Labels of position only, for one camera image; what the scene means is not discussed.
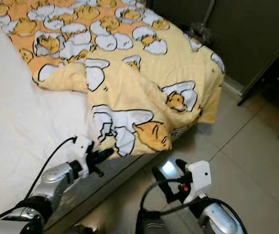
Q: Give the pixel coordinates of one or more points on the yellow cartoon print blanket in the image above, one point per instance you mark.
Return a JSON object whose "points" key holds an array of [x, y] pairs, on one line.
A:
{"points": [[134, 73]]}

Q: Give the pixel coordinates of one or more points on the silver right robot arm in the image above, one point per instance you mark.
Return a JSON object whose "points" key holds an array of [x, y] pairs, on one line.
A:
{"points": [[217, 219]]}

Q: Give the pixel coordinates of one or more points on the grey right robot leg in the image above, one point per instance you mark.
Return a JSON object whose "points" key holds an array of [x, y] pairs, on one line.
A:
{"points": [[154, 226]]}

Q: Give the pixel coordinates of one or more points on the grey robot leg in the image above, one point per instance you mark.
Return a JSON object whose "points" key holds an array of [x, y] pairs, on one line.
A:
{"points": [[154, 226], [82, 229]]}

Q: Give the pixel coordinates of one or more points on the grey left robot leg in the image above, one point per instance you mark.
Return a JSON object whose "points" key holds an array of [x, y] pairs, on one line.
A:
{"points": [[82, 229]]}

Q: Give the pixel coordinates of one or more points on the white quilted mattress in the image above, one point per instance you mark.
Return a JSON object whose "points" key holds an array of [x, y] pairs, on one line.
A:
{"points": [[22, 122]]}

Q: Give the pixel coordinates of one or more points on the dark wardrobe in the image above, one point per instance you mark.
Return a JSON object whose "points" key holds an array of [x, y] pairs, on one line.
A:
{"points": [[246, 34]]}

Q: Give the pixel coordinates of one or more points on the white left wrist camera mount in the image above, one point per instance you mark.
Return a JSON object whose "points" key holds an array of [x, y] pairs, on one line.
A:
{"points": [[83, 153]]}

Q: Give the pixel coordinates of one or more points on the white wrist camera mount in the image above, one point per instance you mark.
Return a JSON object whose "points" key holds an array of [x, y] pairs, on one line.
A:
{"points": [[198, 175], [83, 153]]}

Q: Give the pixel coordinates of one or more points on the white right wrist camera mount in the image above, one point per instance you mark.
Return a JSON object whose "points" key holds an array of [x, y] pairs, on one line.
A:
{"points": [[198, 175]]}

